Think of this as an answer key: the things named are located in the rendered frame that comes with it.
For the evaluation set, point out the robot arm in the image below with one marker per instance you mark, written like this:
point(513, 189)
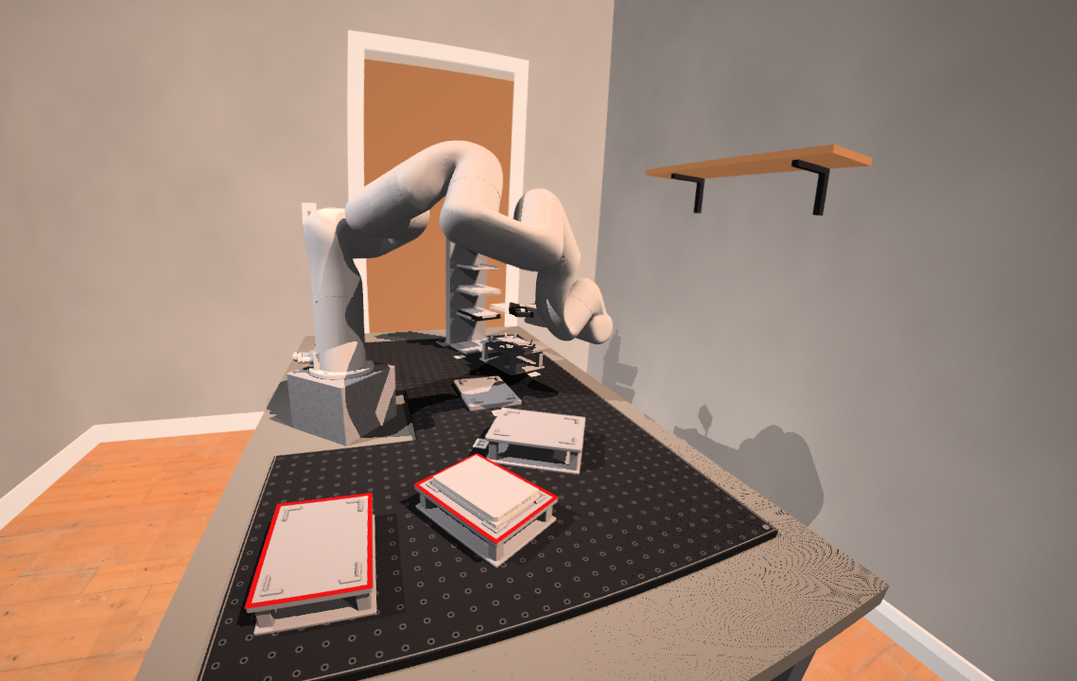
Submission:
point(471, 178)

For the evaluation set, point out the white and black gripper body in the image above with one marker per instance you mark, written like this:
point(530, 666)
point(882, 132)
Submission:
point(536, 320)

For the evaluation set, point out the beige rectangular nest with red border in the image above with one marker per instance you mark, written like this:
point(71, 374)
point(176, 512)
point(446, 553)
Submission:
point(316, 550)

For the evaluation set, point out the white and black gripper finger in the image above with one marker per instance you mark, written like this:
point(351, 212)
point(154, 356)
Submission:
point(515, 309)

